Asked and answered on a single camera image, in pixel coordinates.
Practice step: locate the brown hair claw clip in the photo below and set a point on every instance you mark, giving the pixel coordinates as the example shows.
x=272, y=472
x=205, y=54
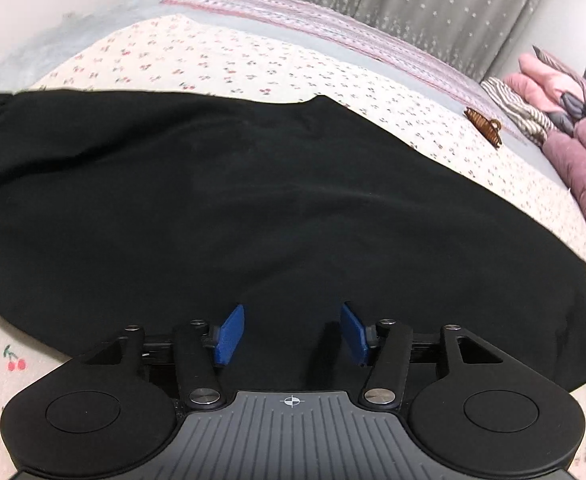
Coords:
x=483, y=122

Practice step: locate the grey white striped cloth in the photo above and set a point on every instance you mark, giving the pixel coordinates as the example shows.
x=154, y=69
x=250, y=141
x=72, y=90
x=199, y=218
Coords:
x=518, y=105

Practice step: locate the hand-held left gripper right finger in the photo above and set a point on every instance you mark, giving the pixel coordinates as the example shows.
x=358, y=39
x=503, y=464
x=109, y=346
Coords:
x=355, y=332

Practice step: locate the grey-blue folded cloth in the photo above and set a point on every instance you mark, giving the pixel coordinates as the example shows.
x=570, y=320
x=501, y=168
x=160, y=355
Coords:
x=573, y=110

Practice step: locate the pink striped blanket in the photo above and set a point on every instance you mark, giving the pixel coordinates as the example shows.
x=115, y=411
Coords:
x=323, y=20

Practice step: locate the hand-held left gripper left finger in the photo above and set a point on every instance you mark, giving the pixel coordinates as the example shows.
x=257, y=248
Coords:
x=230, y=332

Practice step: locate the pink folded blanket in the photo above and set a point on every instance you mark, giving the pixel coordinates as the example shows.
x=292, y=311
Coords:
x=543, y=80

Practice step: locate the black pants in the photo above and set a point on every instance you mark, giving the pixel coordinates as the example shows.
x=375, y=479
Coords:
x=223, y=185

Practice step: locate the grey star print curtain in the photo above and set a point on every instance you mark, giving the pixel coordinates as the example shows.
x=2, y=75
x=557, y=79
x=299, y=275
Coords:
x=398, y=0

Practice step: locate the cherry print bed sheet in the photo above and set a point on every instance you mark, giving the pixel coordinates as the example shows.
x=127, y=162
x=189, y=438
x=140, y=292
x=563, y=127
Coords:
x=223, y=50

